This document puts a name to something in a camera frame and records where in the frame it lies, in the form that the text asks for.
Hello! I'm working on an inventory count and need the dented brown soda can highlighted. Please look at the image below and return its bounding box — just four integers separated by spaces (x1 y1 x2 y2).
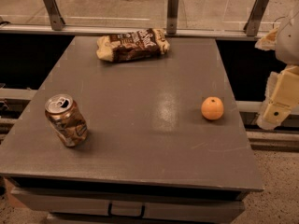
45 94 88 147

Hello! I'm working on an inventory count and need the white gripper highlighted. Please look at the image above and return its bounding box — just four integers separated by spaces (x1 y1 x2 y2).
255 8 299 130

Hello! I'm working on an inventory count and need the brown chip bag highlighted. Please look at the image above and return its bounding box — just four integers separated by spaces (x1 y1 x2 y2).
96 28 170 63

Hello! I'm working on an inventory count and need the middle metal railing bracket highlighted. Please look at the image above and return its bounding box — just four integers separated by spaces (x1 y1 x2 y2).
166 0 179 35

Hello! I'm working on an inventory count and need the right metal railing bracket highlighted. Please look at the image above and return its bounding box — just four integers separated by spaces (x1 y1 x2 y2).
244 0 270 36

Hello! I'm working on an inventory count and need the left metal railing bracket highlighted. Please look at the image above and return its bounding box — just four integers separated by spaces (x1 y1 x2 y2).
43 0 65 31

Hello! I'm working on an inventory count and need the orange fruit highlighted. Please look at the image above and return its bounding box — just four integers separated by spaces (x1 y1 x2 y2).
201 97 224 120

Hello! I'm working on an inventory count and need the metal railing bracket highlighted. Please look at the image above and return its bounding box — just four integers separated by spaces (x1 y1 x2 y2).
166 0 179 35
43 0 65 31
244 0 270 36

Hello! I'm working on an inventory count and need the grey drawer with black handle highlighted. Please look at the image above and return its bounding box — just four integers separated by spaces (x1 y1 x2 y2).
11 187 245 224

